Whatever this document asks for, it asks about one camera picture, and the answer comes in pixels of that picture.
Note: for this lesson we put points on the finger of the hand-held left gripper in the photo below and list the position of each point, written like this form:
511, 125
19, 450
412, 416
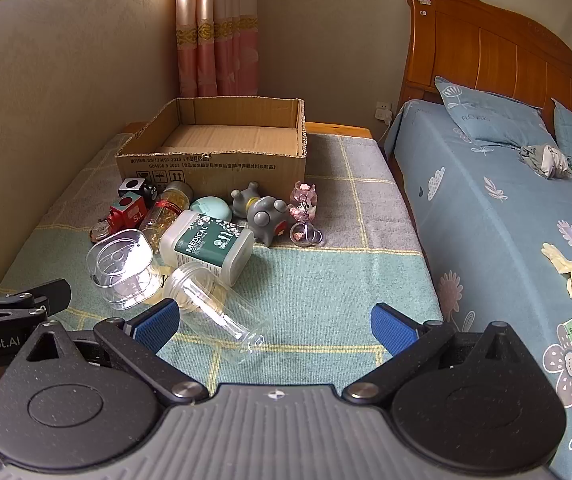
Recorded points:
26, 297

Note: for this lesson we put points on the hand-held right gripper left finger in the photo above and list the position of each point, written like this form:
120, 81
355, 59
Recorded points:
158, 322

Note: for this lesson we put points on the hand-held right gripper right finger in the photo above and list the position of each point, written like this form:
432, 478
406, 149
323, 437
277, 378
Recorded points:
391, 327

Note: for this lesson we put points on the clear plastic bottle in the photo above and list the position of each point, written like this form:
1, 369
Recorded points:
216, 310

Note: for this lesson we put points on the clear round plastic container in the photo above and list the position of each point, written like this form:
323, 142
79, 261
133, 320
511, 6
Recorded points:
121, 270

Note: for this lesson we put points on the red toy train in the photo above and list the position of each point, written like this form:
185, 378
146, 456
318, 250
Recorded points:
133, 215

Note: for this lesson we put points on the cardboard box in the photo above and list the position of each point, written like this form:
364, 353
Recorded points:
216, 170

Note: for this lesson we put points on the checked green grey blanket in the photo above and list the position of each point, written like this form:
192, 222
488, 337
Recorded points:
316, 285

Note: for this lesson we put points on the small round metal tin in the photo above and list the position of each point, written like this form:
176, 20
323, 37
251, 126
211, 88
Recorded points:
101, 231

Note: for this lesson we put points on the capsule bottle with gold cap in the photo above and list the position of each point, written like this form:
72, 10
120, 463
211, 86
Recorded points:
166, 210

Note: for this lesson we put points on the mint green round case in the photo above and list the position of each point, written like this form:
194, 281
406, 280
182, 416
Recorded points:
211, 207

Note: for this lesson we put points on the blue floral bed sheet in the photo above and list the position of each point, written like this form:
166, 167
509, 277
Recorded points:
491, 240

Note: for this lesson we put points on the black toy train car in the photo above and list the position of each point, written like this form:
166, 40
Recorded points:
133, 186

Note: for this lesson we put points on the large grey toy animal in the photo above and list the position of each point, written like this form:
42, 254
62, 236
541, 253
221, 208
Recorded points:
266, 220

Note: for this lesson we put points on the small grey toy animal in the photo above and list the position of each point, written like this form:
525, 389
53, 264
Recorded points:
242, 200

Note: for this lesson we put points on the beige gloves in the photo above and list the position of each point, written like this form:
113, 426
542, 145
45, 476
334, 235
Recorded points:
563, 265

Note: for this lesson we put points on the wooden table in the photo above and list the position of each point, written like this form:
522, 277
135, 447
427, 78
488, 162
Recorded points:
341, 129

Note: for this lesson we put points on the grey crumpled cloth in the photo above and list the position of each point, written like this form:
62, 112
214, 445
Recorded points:
546, 160

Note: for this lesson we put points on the wooden bed headboard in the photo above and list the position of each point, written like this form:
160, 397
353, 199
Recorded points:
491, 50

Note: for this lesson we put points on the pink curtain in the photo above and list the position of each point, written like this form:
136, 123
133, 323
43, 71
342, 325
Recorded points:
216, 30

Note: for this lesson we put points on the white wall socket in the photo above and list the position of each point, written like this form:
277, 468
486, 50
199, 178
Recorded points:
383, 110

